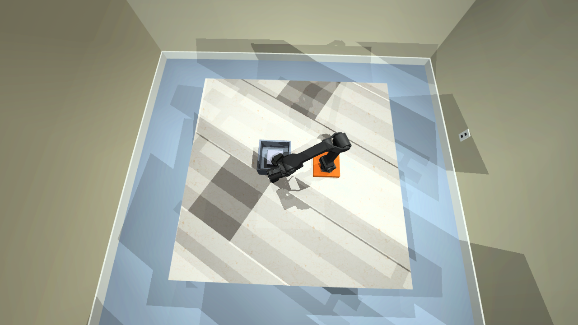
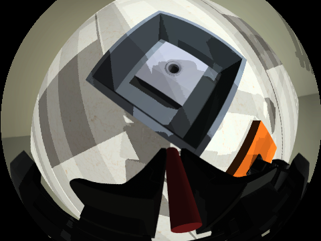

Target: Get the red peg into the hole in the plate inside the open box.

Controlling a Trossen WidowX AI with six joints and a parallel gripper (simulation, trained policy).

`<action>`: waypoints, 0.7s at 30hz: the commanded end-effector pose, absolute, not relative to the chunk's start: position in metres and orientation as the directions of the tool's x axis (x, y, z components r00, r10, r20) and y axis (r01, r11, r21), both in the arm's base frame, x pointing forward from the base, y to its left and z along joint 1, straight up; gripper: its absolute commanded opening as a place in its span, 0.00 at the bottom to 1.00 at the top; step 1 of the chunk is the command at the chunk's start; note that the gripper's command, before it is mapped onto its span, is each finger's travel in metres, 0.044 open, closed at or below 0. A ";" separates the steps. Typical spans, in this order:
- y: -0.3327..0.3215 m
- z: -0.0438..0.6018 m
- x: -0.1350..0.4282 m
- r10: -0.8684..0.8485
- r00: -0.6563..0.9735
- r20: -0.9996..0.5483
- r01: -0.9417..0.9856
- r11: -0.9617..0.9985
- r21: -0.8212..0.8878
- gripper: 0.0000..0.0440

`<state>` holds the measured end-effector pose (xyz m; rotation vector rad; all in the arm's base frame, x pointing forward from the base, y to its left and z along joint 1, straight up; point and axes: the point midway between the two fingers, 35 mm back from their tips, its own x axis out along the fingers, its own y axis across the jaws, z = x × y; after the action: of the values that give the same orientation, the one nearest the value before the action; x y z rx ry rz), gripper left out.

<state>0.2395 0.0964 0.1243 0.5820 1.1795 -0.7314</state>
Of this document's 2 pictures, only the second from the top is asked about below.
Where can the dark red peg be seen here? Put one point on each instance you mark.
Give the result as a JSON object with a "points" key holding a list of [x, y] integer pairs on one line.
{"points": [[183, 212]]}

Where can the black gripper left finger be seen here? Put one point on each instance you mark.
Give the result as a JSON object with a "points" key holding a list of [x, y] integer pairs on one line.
{"points": [[138, 198]]}

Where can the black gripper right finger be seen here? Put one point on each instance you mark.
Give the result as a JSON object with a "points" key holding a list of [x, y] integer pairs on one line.
{"points": [[215, 191]]}

